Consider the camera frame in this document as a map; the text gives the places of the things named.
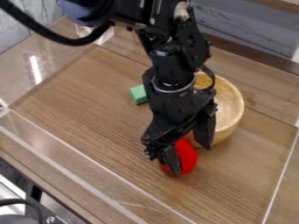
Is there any clear acrylic corner bracket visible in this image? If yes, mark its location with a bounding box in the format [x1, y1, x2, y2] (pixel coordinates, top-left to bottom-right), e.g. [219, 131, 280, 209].
[73, 23, 116, 46]

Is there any black cable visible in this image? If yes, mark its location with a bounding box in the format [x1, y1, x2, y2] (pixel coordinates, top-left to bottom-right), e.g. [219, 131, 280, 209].
[0, 199, 42, 224]

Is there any red plush strawberry toy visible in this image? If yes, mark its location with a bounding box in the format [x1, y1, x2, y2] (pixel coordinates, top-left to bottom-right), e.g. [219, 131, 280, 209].
[157, 139, 197, 175]

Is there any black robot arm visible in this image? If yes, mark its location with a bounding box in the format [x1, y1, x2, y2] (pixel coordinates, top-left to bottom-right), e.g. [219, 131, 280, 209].
[0, 0, 217, 174]

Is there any black metal table bracket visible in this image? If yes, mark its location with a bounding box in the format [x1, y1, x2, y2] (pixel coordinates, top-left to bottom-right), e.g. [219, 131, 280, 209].
[25, 185, 67, 224]

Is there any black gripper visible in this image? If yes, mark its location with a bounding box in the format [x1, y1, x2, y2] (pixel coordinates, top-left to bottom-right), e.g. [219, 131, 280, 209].
[140, 68, 217, 175]

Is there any wooden bowl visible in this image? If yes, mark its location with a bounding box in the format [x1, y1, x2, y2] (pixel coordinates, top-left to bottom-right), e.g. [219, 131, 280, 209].
[181, 71, 245, 148]

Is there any green foam block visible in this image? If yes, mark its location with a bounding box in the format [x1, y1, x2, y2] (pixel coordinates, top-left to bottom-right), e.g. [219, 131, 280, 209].
[129, 85, 148, 105]

